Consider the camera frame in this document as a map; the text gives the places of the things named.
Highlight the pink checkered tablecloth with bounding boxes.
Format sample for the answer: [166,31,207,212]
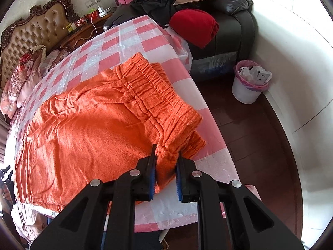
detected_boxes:
[8,14,258,233]

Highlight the black clothing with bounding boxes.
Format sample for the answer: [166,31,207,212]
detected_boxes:
[130,0,177,26]

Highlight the pink plaid pillow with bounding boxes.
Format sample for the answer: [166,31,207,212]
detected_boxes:
[47,49,70,71]

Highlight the floral bedsheet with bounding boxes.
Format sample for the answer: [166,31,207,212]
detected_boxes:
[10,202,56,240]

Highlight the orange pants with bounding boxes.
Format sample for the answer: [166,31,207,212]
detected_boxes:
[14,52,206,213]

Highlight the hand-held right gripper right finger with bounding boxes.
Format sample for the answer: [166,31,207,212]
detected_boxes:
[176,151,305,250]

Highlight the white wardrobe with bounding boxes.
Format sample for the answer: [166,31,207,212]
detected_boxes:
[245,0,333,240]

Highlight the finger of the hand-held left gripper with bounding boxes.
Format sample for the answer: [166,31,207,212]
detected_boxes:
[0,165,13,188]

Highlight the tufted leather carved headboard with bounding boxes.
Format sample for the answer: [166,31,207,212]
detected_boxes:
[0,0,80,89]

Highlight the carved wooden nightstand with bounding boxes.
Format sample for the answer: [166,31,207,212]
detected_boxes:
[60,18,117,55]

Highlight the white waste bin pink liner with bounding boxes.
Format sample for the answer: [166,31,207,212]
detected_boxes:
[231,60,272,105]

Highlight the white charging cable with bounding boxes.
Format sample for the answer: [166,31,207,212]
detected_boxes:
[91,4,101,36]

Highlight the black leather armchair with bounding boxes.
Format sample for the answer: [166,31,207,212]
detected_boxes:
[103,0,257,60]

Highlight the clear plastic wrapped package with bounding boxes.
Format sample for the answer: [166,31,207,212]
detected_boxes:
[193,51,238,76]

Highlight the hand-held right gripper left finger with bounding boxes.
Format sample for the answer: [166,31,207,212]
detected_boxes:
[30,144,158,250]

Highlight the folded floral quilt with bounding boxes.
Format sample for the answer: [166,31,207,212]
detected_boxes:
[0,44,47,120]

